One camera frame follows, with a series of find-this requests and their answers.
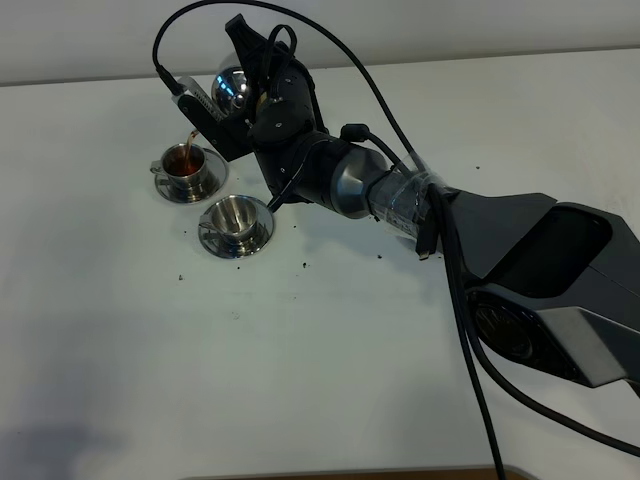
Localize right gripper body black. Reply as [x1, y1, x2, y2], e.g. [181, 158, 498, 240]
[177, 14, 280, 161]

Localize steel teacup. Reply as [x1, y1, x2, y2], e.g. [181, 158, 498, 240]
[150, 143, 207, 193]
[198, 195, 258, 244]

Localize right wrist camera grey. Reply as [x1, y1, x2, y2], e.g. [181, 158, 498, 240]
[172, 76, 225, 122]

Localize far steel teacup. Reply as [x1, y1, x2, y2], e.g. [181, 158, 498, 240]
[150, 143, 207, 193]

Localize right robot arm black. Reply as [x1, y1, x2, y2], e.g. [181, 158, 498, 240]
[202, 16, 639, 388]

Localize stainless steel teapot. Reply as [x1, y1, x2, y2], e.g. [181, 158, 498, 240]
[194, 53, 251, 150]

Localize far steel saucer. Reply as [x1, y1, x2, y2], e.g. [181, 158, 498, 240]
[150, 148, 229, 204]

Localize near steel teacup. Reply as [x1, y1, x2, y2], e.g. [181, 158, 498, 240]
[198, 195, 258, 244]

